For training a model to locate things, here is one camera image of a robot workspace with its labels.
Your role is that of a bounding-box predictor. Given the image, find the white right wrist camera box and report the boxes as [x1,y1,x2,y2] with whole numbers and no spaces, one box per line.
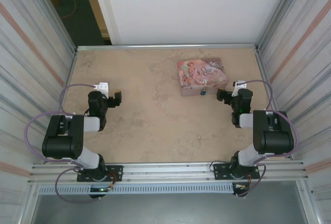
[232,80,247,97]

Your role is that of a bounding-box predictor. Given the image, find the wooden door frame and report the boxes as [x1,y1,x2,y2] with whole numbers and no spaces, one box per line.
[79,0,112,39]

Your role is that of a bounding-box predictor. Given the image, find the pink illustrated tin box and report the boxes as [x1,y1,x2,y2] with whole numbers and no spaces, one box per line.
[177,57,229,98]

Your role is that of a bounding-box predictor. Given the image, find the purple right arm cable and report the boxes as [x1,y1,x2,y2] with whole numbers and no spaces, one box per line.
[236,79,301,198]

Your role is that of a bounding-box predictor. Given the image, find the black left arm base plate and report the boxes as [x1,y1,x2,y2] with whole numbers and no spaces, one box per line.
[77,165,124,183]

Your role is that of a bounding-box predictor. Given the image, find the long aluminium mounting rail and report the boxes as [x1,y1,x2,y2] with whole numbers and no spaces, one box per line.
[27,159,310,186]

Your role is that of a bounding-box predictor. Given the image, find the orange floor cable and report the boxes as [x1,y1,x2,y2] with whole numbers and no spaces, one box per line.
[60,0,79,19]

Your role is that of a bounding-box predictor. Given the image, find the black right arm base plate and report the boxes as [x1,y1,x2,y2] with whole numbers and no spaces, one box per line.
[213,162,260,181]

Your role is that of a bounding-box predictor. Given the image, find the aluminium table edge rail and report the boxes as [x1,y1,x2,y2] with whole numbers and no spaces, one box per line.
[76,43,260,52]

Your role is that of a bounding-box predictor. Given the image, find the grey slotted cable duct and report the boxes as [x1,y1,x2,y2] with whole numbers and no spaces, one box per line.
[38,183,235,195]

